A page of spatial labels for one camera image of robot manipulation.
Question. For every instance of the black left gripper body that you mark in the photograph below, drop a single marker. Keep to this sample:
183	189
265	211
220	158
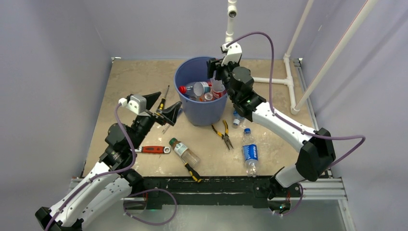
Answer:
146	121

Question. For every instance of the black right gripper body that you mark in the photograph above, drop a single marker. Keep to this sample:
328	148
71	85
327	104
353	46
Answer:
224	72

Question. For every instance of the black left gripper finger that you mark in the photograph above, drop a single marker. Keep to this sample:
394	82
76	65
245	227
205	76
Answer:
150	99
169	115

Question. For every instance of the orange tea bottle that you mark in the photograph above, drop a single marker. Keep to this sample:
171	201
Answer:
206	97

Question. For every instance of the blue plastic bin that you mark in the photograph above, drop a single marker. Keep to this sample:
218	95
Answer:
198	113

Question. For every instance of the clear bottle red label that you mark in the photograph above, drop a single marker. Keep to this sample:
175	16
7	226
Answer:
195	89

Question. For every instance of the Starbucks bottle green cap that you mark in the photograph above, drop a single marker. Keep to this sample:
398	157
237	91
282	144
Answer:
184	152

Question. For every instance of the clear bottle white cap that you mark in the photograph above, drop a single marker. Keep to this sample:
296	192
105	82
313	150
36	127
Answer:
237	119

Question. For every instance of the small clear bottle blue cap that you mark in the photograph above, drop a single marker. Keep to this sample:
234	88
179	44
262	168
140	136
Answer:
250	153

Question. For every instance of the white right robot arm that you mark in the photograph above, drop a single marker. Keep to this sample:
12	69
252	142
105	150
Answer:
315	147

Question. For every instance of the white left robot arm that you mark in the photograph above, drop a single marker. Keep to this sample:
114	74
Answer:
112	178

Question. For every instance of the black yellow screwdriver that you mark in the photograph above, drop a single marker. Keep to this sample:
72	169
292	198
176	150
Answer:
162	102
194	174

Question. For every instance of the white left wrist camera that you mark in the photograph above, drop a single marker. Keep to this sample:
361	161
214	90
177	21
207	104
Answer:
135	103

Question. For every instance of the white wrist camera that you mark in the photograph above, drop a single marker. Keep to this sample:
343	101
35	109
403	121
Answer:
233	53
135	103

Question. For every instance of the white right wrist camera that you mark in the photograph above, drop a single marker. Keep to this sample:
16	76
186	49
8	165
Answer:
233	53

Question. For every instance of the red handled adjustable wrench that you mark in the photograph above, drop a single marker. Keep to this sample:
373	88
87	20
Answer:
153	150

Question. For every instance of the yellow handled pliers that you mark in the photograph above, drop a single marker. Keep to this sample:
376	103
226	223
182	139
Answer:
224	135

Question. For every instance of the overhead white camera mount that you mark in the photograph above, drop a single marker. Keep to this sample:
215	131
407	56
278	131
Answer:
231	15

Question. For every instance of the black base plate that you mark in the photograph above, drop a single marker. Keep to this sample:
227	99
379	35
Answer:
259	192

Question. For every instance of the aluminium frame rail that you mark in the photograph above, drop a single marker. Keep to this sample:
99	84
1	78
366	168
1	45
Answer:
324	189

